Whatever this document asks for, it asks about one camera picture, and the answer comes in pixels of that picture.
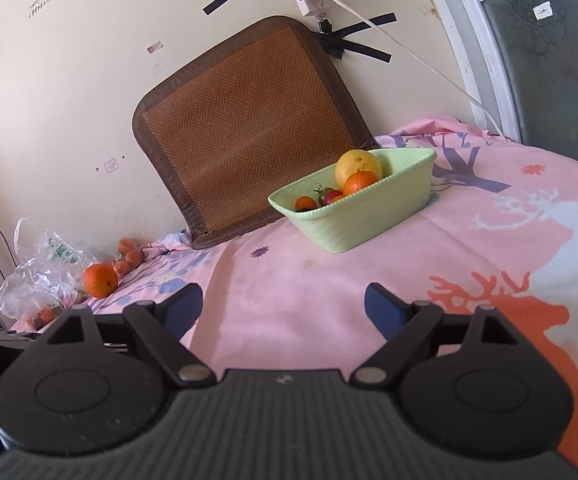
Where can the small outlined wall sticker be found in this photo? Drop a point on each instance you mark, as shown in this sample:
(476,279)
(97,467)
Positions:
(111,165)

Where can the white window frame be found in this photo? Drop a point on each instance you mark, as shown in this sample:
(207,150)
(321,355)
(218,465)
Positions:
(474,50)

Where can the pink printed bedsheet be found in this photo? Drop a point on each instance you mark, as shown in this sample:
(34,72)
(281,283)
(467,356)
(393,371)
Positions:
(319,280)

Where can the brown woven seat mat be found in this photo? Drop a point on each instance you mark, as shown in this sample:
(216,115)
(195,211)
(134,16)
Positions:
(249,130)

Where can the red tomato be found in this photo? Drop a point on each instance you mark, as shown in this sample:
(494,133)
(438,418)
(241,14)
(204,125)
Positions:
(333,196)

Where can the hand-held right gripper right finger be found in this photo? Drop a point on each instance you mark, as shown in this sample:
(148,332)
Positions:
(381,310)

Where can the large orange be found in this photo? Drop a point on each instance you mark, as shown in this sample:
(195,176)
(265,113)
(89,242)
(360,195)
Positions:
(100,280)

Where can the light green plastic basket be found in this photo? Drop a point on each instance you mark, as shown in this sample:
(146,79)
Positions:
(359,220)

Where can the clear plastic bag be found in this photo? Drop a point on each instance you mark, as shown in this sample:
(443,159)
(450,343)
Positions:
(44,275)

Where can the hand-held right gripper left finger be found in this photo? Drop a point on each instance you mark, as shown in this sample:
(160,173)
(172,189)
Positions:
(186,305)

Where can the yellow round fruit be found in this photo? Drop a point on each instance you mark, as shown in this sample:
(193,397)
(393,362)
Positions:
(356,164)

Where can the small orange tomato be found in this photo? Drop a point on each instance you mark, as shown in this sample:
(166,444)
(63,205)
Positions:
(305,203)

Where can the tangerine in plastic bag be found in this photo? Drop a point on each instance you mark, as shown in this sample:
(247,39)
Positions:
(45,315)

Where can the small pink wall sticker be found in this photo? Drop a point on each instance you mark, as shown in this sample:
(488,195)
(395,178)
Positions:
(154,47)

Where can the small tangerine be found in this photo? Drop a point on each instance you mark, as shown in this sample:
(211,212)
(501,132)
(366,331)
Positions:
(360,183)

